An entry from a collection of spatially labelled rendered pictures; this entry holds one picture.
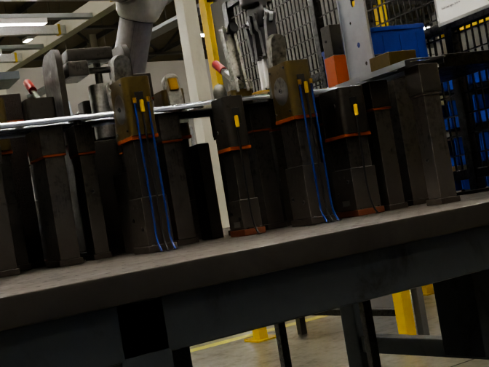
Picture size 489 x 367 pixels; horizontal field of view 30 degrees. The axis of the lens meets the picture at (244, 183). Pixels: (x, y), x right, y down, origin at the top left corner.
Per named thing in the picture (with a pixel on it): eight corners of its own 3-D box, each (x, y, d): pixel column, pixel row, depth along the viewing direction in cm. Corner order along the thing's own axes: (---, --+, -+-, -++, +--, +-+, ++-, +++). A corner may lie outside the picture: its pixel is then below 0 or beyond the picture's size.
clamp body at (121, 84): (153, 255, 173) (124, 74, 174) (133, 257, 184) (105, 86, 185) (185, 250, 176) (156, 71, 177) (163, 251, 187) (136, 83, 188)
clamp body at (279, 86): (318, 226, 186) (290, 57, 187) (290, 229, 196) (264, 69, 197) (346, 221, 189) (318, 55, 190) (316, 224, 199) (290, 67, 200)
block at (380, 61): (413, 205, 210) (387, 51, 211) (393, 207, 217) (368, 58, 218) (441, 200, 213) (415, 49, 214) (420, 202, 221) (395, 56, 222)
